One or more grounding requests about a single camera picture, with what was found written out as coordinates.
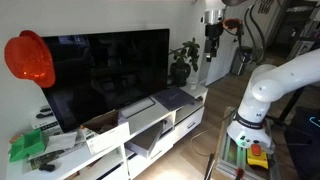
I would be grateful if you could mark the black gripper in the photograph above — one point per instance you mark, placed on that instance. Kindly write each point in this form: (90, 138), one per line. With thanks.
(214, 31)

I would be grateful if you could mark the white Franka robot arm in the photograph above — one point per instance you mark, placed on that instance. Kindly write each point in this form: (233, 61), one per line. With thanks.
(283, 80)

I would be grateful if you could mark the black stand leg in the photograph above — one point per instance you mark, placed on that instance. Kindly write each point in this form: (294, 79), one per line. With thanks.
(291, 103)

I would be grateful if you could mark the black flat screen television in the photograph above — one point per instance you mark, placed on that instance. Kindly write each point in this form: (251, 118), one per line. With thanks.
(106, 73)

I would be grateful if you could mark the yellow emergency stop box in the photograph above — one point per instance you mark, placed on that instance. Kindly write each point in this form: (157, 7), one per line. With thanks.
(257, 160)

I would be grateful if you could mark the white cardboard box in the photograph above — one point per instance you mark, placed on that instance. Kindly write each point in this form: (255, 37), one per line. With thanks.
(106, 138)

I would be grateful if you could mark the white television stand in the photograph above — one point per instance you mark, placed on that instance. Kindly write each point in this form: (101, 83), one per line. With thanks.
(66, 163)

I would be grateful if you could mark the green leafy houseplant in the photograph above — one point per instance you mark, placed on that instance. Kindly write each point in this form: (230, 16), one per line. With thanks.
(190, 50)

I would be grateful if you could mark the grey trash can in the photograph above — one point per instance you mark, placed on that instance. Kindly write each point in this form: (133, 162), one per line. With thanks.
(240, 61)

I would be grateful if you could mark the black plant pot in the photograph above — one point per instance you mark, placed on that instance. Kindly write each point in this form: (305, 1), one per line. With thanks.
(180, 74)

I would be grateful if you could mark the black case with blue light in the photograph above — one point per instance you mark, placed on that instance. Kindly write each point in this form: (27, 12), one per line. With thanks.
(303, 150)

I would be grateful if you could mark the white paper sheet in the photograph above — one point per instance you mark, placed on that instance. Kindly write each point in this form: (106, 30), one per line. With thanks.
(61, 140)

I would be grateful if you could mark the white router carton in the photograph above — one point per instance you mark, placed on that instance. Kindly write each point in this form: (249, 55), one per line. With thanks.
(46, 125)

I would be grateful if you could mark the green printed booklet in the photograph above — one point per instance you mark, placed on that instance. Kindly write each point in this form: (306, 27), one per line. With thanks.
(45, 158)

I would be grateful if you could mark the small black remote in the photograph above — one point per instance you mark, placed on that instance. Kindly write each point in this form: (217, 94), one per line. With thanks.
(46, 167)

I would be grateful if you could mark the green plastic bin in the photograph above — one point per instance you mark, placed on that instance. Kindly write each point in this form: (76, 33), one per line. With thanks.
(30, 145)

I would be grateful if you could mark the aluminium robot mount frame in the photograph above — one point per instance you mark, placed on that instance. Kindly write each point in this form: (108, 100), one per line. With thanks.
(230, 156)

